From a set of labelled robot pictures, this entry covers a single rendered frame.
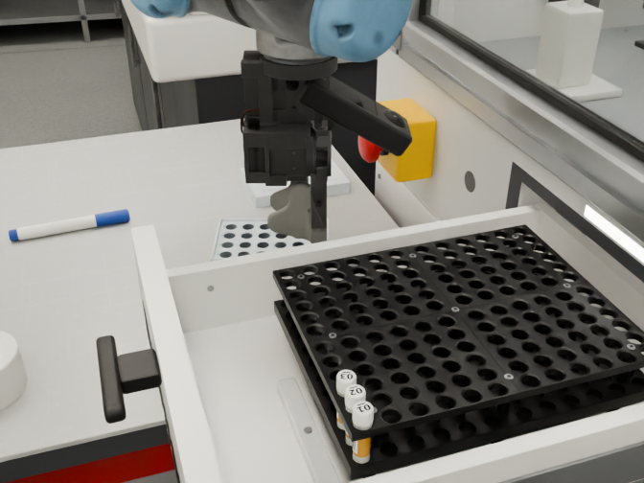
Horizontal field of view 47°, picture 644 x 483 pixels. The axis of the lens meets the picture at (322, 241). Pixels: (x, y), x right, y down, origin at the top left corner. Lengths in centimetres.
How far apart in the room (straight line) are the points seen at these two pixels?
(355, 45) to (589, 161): 22
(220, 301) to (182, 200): 38
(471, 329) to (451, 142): 31
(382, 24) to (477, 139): 29
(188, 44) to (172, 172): 27
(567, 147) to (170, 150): 65
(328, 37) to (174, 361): 21
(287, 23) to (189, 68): 78
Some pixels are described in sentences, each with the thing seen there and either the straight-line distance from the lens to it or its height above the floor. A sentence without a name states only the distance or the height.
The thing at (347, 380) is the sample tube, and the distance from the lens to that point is 45.
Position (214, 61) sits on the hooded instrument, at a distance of 125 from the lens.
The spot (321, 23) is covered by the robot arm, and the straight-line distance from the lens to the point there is 45.
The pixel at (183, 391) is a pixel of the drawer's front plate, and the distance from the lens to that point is 43.
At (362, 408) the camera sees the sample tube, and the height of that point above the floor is 91.
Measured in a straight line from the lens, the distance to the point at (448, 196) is 81.
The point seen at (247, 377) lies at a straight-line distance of 57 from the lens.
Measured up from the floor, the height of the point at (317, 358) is 90.
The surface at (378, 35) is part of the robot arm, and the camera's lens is 47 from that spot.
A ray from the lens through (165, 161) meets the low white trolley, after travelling 108.
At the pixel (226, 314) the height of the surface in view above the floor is 85.
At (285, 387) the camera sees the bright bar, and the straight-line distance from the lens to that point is 54.
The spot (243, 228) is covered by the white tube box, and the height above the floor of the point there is 79.
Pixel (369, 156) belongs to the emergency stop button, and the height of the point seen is 87.
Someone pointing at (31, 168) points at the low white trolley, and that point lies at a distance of 111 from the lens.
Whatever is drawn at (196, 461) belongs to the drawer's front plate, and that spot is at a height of 93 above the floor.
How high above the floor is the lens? 122
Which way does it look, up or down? 32 degrees down
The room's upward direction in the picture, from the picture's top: straight up
